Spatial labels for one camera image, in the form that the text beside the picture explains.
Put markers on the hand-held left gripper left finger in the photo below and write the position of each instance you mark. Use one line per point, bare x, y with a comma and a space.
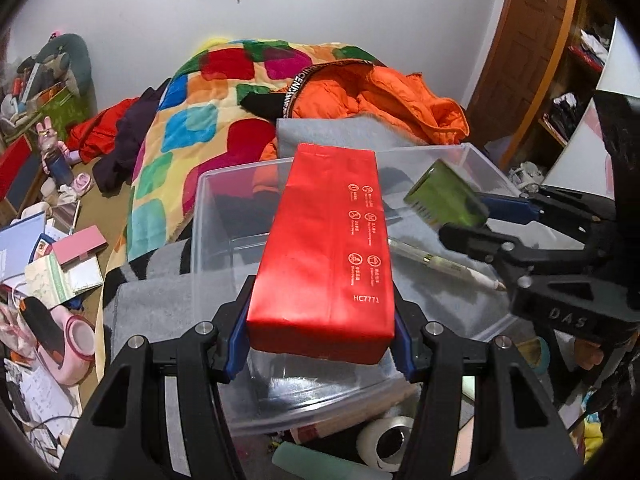
239, 340

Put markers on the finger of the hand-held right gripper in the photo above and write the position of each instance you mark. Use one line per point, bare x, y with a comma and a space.
510, 208
480, 245

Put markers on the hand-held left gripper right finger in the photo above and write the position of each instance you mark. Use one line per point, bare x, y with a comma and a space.
404, 350

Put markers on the white pen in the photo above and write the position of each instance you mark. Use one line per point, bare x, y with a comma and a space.
450, 265

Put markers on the green small box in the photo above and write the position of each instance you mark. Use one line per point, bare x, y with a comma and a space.
445, 195

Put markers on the clear plastic bin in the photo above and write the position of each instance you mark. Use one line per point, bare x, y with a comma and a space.
225, 240

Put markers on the white tape roll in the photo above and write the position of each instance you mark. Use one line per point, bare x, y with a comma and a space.
372, 447

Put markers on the red paper box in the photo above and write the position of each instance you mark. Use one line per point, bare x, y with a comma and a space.
320, 260

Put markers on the pale green tube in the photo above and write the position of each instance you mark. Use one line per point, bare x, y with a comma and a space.
310, 462

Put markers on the person's right hand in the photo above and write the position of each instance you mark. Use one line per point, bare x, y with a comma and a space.
587, 355

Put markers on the white shoes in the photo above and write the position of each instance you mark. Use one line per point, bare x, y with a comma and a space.
527, 175

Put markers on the white panel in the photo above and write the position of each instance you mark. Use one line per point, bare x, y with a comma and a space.
582, 140

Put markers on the yellow cloth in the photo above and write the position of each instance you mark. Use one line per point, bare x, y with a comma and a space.
592, 440

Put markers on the pink round device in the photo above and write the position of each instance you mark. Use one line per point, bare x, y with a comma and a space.
75, 340

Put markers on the orange puffer jacket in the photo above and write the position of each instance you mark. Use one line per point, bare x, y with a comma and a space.
390, 95

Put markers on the wooden door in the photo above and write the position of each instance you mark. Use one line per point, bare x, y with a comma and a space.
525, 35

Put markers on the pink flat box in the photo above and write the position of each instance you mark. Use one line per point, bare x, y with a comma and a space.
80, 242

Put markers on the pale green booklet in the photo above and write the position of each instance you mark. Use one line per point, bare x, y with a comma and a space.
50, 280

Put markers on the white papers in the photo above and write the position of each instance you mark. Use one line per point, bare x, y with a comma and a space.
40, 395

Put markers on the wooden shelf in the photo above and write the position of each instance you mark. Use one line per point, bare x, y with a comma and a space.
585, 10

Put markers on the dark purple clothing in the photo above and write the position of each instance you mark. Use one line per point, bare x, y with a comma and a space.
125, 155

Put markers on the colourful patchwork quilt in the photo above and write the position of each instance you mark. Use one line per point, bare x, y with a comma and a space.
200, 125

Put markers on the pink small shoes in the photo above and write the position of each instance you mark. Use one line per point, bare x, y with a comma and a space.
77, 185

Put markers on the blue white notebook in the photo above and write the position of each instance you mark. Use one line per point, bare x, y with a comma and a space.
20, 245

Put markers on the red clothing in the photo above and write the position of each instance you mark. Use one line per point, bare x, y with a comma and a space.
100, 130

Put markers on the bunny doll toy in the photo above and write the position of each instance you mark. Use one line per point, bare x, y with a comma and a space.
55, 160

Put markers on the red and blue box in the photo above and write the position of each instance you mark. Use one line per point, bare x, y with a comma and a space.
15, 165

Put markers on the green storage box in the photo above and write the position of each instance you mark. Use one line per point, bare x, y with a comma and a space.
65, 115

